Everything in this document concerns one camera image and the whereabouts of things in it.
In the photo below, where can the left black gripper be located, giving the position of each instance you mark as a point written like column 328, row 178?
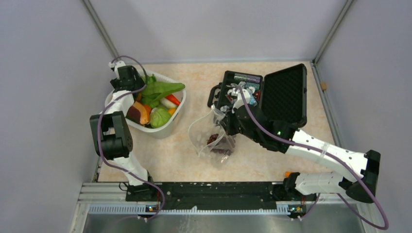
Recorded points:
column 137, row 80

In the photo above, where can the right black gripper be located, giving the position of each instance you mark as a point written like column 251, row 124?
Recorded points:
column 227, row 123

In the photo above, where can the dark red grape bunch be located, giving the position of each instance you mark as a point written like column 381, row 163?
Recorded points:
column 221, row 144

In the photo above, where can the clear zip top bag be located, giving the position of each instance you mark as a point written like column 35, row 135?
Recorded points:
column 200, row 131

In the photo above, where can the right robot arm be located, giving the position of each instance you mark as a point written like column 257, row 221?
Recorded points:
column 353, row 173

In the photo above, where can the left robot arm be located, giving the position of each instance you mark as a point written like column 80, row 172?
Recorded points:
column 112, row 138

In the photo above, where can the green lettuce leaf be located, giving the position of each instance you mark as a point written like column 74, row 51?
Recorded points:
column 156, row 90

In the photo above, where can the papaya slice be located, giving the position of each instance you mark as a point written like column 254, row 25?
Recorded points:
column 139, row 113

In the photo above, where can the poker chips in case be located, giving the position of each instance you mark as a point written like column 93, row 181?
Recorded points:
column 249, row 82

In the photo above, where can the white plastic basket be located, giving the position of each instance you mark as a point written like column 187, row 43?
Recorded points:
column 167, row 129

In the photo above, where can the orange carrot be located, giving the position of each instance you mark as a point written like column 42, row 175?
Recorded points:
column 173, row 99

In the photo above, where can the green cabbage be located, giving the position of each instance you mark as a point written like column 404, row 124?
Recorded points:
column 159, row 118

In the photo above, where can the black carrying case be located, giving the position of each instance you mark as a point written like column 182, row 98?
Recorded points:
column 283, row 95

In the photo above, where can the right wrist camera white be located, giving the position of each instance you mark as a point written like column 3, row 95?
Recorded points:
column 243, row 97

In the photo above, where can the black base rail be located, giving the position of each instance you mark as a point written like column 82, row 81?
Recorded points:
column 214, row 196

